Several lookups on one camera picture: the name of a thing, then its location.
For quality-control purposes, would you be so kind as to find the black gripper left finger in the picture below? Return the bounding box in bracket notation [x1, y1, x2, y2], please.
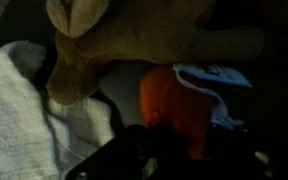
[129, 123, 152, 152]

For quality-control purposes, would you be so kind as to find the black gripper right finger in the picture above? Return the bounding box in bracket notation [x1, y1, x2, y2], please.
[216, 126, 252, 162]

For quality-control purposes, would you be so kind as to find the orange plush toy with tag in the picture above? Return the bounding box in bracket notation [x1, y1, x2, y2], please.
[138, 62, 254, 161]

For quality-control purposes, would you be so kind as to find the brown plush toy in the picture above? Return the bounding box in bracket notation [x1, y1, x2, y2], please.
[45, 0, 266, 107]

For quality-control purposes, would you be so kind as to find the white terry towel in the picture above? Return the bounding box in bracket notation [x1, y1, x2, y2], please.
[0, 40, 116, 180]

